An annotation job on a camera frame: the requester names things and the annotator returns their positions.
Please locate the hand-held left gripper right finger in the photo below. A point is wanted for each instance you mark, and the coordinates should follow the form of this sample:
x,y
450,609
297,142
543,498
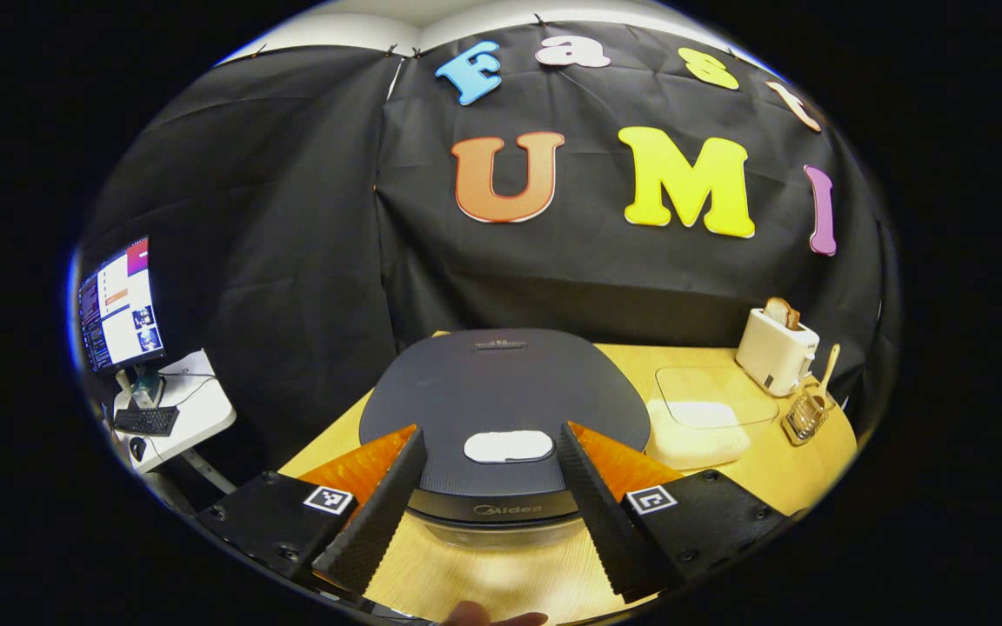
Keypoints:
x,y
605,522

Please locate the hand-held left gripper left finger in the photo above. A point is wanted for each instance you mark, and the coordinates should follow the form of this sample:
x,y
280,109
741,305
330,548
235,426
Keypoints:
x,y
375,522

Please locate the clear box of rice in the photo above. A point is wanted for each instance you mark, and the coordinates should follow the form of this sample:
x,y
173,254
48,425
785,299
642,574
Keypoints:
x,y
710,409

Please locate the black and silver rice cooker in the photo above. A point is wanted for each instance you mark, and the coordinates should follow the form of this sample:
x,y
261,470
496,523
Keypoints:
x,y
501,382

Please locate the wooden spoon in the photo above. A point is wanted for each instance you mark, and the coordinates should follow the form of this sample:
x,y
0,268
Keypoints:
x,y
831,361

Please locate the white side table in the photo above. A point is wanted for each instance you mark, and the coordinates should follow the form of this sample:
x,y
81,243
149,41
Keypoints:
x,y
205,409

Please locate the white toaster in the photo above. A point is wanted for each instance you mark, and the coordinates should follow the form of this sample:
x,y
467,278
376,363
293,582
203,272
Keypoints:
x,y
771,352

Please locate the black keyboard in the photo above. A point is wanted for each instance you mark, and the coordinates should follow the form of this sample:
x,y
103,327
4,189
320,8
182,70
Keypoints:
x,y
149,421

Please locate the black computer mouse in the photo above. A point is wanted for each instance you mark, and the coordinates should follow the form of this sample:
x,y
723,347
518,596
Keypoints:
x,y
137,449

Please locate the small teal box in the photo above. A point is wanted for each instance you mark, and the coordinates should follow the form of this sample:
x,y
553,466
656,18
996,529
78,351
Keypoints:
x,y
146,389

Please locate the bread slice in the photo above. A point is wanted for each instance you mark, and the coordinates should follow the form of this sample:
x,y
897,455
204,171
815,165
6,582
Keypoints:
x,y
781,311

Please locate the black backdrop cloth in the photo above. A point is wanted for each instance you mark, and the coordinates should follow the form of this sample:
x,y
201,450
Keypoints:
x,y
292,217

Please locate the computer monitor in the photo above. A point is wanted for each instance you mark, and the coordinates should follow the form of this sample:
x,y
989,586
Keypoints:
x,y
123,309

